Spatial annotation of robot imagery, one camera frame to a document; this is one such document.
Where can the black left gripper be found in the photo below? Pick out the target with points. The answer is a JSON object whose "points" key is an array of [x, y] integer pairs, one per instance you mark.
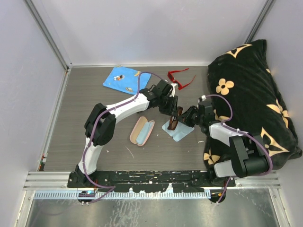
{"points": [[172, 109]]}

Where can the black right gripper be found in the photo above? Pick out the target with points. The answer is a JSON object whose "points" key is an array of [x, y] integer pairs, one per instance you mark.
{"points": [[185, 117]]}

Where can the light blue cloth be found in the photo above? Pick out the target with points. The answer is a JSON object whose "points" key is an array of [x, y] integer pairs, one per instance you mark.
{"points": [[180, 131], [144, 133]]}

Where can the tortoiseshell brown sunglasses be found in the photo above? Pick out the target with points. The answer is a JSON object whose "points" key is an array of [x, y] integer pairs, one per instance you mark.
{"points": [[173, 122]]}

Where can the pink glasses case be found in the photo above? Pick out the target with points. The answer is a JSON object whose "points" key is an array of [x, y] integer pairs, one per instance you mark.
{"points": [[136, 130]]}

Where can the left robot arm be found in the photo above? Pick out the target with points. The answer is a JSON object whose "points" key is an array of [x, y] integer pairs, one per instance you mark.
{"points": [[100, 125]]}

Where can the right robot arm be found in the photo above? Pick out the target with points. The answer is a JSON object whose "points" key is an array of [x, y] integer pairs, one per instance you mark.
{"points": [[246, 153]]}

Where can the red sunglasses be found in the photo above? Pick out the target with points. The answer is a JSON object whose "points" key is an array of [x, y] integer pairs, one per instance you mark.
{"points": [[179, 78]]}

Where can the blue cartoon print cloth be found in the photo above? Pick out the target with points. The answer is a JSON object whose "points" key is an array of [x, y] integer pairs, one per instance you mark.
{"points": [[126, 80]]}

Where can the black floral plush pillow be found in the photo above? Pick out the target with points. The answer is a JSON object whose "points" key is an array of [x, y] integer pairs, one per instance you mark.
{"points": [[246, 96]]}

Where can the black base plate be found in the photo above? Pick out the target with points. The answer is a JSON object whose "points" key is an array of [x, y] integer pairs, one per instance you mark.
{"points": [[146, 181]]}

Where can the aluminium front rail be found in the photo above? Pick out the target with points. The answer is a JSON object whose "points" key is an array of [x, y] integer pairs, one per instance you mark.
{"points": [[54, 185]]}

